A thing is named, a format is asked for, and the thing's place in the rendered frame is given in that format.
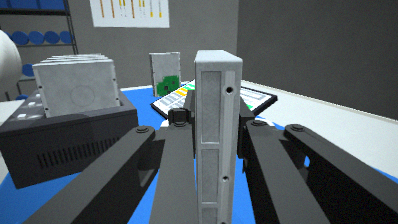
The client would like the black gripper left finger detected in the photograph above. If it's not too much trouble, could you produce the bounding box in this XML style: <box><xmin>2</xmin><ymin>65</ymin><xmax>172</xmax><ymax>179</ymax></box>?
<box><xmin>22</xmin><ymin>89</ymin><xmax>198</xmax><ymax>224</ymax></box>

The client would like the blue mat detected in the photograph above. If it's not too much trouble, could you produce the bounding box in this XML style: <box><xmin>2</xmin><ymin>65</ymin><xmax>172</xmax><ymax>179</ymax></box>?
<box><xmin>0</xmin><ymin>88</ymin><xmax>255</xmax><ymax>224</ymax></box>

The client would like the black-framed status screen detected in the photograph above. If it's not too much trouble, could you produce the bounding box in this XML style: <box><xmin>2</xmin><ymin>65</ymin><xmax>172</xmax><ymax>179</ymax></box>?
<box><xmin>150</xmin><ymin>79</ymin><xmax>278</xmax><ymax>120</ymax></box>

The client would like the black drive dock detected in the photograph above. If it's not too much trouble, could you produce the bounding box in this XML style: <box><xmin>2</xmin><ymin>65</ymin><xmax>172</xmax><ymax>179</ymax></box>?
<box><xmin>0</xmin><ymin>86</ymin><xmax>139</xmax><ymax>189</ymax></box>

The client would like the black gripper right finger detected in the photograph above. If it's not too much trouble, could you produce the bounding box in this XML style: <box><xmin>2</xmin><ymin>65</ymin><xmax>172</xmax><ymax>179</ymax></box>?
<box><xmin>237</xmin><ymin>96</ymin><xmax>398</xmax><ymax>224</ymax></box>

